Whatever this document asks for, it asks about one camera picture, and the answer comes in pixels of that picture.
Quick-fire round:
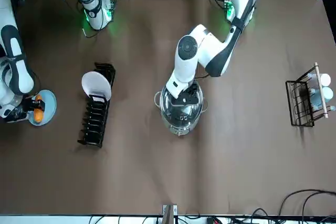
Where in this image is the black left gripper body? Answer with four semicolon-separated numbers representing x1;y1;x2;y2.
170;83;200;107

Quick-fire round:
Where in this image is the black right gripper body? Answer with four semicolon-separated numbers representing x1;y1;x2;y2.
16;97;32;116

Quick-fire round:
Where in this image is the orange corn cob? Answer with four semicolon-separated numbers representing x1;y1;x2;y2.
33;94;45;123

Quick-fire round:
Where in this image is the light blue plate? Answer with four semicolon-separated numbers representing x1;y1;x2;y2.
26;89;58;126

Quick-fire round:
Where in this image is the pale green steel pot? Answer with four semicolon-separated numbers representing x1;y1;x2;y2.
154;83;209;137

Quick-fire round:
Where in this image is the pale pink plate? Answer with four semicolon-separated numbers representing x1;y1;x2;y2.
81;71;112;99

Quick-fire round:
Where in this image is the black dish rack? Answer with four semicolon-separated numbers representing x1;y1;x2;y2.
77;62;117;148

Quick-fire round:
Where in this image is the white cup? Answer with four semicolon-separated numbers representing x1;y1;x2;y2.
316;73;332;88

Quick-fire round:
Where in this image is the light blue cup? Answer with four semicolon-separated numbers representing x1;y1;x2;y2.
310;87;334;107

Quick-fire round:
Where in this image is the aluminium frame profile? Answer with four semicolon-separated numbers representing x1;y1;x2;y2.
162;204;178;224

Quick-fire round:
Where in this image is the black wire cup rack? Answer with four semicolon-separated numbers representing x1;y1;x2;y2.
285;62;336;128

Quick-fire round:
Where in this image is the black desk cable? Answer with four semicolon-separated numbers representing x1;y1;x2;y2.
278;188;336;224

